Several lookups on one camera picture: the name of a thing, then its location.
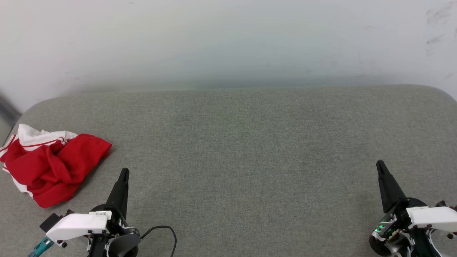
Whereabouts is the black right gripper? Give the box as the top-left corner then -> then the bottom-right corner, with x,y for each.
369,160 -> 441,257

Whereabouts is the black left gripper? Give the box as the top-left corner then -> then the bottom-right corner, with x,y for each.
87,168 -> 141,257

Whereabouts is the red and white jersey shirt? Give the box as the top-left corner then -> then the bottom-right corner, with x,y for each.
0,124 -> 112,208

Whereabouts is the thin black cable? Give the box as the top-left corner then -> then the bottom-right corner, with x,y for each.
140,225 -> 177,257

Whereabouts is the teal cable connector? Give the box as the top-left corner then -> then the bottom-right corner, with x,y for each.
29,237 -> 55,257

